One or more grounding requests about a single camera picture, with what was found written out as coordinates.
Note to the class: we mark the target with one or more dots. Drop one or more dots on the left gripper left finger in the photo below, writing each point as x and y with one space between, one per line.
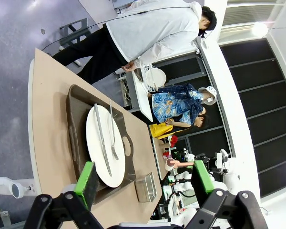
85 181

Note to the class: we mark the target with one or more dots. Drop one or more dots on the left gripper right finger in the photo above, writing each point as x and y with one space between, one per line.
200 179

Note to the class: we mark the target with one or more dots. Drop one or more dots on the white round plate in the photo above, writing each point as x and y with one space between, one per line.
93 148
156 77

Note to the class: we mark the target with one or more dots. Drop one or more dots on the brown plastic serving tray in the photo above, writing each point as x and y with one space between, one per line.
138 75
74 114

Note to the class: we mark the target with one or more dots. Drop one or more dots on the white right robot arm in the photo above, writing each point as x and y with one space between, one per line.
232 181

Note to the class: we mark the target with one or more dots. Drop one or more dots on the person's right forearm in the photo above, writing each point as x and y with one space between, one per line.
147 58

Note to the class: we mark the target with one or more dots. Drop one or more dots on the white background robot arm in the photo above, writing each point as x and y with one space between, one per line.
188 156

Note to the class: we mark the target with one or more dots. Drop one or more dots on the person's right hand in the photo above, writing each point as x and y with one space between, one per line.
129 66

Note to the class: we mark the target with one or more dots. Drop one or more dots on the silver table knife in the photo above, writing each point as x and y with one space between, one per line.
103 140

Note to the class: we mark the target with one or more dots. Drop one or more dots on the brown background table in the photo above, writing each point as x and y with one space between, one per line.
160 157

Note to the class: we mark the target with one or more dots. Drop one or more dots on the red flowers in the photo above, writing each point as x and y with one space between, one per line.
174 140

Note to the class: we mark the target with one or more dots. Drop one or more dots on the silver fork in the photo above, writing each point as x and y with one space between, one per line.
113 133

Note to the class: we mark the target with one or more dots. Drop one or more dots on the stainless steel rectangular container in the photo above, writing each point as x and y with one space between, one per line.
143 190

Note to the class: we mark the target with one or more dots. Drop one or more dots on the yellow bag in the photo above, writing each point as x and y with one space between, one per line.
159 130

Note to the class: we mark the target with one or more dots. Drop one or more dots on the person in blue floral shirt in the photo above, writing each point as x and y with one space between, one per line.
171 105

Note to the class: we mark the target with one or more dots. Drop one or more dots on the white side table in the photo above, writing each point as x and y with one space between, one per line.
143 100

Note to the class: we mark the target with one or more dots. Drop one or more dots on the person in white jacket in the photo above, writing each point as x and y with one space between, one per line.
152 31

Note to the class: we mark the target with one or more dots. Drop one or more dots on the round white lamp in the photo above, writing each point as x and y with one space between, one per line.
259 29

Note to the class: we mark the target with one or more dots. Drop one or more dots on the grey metal stool frame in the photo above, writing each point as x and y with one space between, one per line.
74 31

